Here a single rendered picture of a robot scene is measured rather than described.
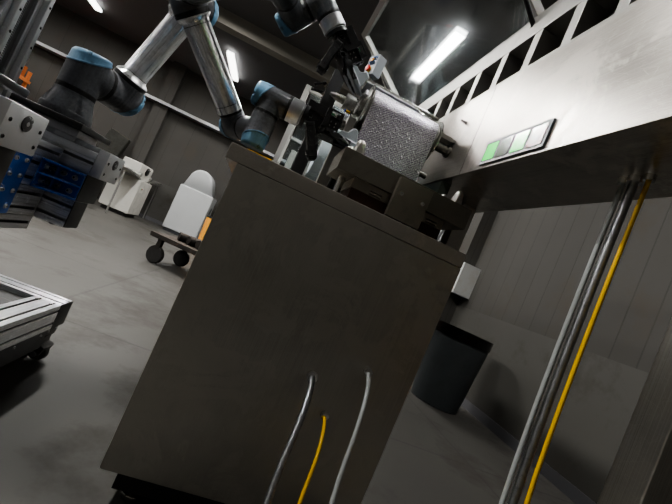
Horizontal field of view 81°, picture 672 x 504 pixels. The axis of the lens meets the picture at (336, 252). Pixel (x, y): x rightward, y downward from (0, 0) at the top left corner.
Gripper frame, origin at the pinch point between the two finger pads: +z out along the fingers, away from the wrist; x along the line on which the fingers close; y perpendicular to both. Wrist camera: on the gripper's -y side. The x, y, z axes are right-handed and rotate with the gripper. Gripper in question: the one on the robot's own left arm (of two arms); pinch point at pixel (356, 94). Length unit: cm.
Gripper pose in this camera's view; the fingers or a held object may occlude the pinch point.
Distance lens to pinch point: 138.3
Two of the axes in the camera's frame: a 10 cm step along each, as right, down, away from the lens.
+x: -2.0, -0.5, 9.8
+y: 8.8, -4.4, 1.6
